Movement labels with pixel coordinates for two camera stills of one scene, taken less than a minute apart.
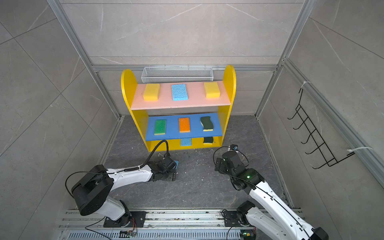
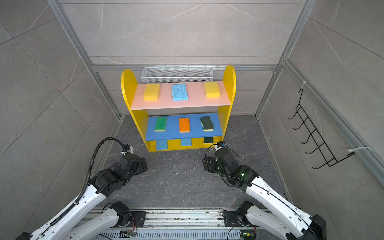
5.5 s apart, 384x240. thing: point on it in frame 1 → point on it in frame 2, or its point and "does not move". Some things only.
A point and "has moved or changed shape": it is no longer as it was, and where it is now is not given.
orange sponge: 184,125 does not move
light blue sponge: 179,92 does not move
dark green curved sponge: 208,139 does not move
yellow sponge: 151,92 does not move
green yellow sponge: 160,127 has moved or changed shape
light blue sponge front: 177,162 → 161,144
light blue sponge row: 186,142 does not move
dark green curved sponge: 207,124 does not move
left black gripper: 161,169 → 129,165
